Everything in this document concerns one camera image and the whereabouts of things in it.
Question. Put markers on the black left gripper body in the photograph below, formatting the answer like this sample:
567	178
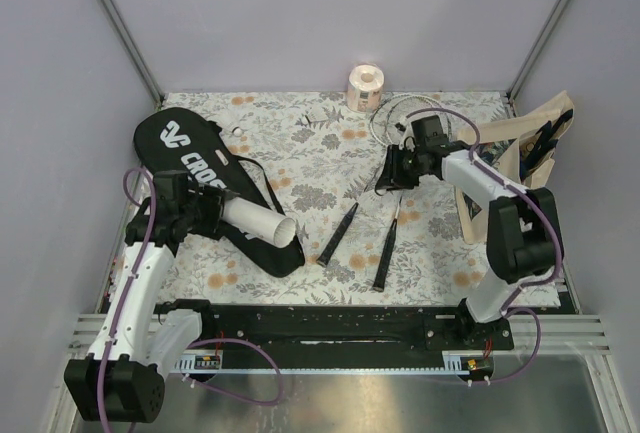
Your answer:
205	208

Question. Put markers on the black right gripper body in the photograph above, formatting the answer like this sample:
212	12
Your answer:
410	168

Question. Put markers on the white shuttlecock tube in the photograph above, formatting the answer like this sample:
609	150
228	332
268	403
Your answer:
263	223

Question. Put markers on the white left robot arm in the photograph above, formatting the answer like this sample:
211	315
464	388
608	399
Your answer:
122	377

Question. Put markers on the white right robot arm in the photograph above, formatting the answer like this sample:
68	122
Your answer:
523	240

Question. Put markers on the right badminton racket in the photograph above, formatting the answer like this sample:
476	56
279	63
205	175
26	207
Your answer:
389	244

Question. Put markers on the badminton racket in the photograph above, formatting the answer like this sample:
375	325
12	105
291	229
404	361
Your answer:
389	244
387	125

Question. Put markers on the left badminton racket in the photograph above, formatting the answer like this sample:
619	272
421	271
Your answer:
387	125

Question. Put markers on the floral table mat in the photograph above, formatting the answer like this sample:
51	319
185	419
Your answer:
314	171

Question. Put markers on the black racket bag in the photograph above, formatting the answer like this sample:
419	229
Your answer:
178	138

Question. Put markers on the pink toilet paper roll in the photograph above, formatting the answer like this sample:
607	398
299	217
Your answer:
365	88

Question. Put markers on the beige tote bag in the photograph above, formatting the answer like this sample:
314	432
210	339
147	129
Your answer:
521	149

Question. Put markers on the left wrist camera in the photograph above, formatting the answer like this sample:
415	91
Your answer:
171	188

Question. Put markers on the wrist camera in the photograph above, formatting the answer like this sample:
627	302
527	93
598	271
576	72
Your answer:
171	188
428	132

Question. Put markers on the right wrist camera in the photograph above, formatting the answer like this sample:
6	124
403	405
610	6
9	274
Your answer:
428	132

